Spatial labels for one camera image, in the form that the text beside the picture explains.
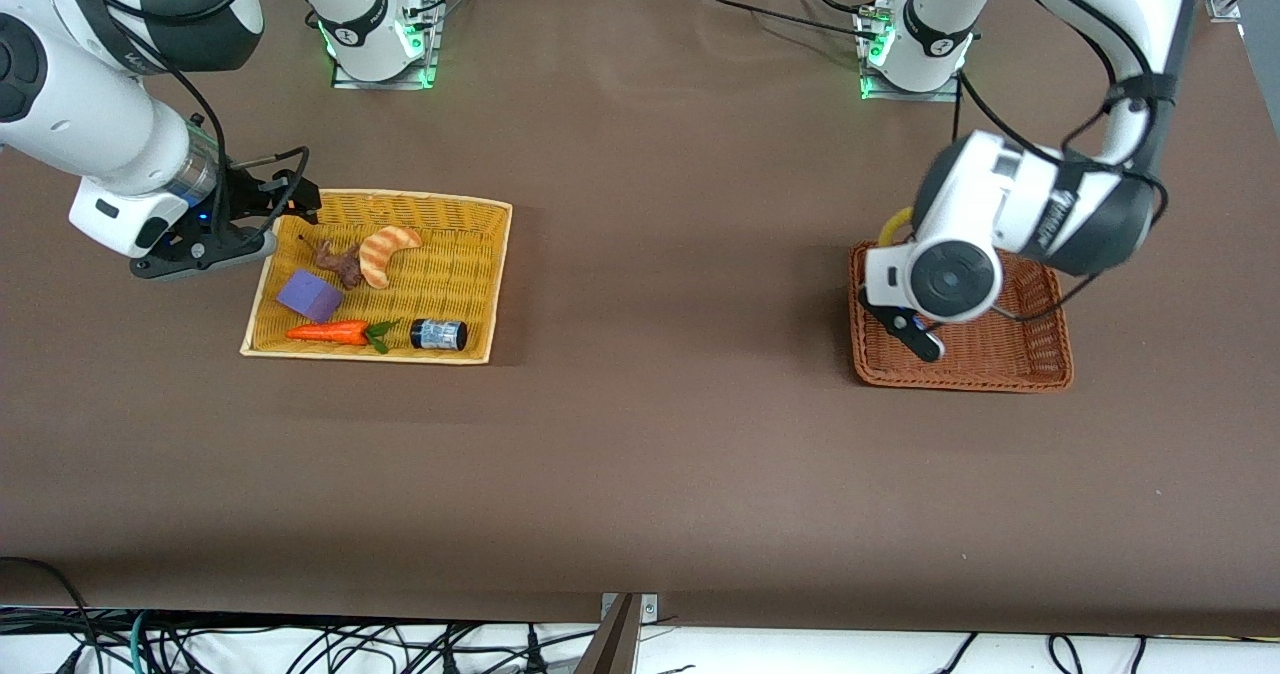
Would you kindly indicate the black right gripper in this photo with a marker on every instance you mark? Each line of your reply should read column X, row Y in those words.
column 243, row 197

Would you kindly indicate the clear yellowish tape roll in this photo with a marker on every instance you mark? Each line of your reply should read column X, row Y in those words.
column 890, row 226

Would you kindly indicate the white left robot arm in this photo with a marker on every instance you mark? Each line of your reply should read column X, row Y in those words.
column 1000, row 204

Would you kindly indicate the brown toy root figure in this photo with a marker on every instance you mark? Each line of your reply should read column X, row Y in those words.
column 345, row 264

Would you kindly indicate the purple foam block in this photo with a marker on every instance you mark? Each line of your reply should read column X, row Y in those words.
column 308, row 294

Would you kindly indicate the toy croissant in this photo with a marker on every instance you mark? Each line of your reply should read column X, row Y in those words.
column 380, row 254

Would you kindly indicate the orange toy carrot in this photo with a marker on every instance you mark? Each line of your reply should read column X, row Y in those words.
column 325, row 332

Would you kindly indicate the yellow wicker basket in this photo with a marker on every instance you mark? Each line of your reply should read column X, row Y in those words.
column 440, row 304

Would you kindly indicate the small black labelled jar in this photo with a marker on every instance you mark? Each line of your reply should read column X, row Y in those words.
column 437, row 335

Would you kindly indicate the brown wicker basket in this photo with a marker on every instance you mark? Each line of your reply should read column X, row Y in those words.
column 1000, row 359

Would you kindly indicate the black right camera mount bracket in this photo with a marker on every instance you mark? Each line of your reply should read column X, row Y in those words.
column 180, row 252

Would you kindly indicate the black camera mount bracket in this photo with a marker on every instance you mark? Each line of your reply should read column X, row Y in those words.
column 905, row 329
column 180, row 252

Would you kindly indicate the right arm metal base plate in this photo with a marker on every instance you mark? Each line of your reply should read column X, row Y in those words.
column 432, row 49

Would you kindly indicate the metal table edge bracket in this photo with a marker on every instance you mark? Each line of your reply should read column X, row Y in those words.
column 650, row 609

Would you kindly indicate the dark camera stand post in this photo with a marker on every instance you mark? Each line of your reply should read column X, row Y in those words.
column 610, row 649

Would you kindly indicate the black left camera mount bracket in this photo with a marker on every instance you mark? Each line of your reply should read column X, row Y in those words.
column 905, row 329

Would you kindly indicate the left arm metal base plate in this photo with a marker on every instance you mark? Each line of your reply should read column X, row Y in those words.
column 950, row 89

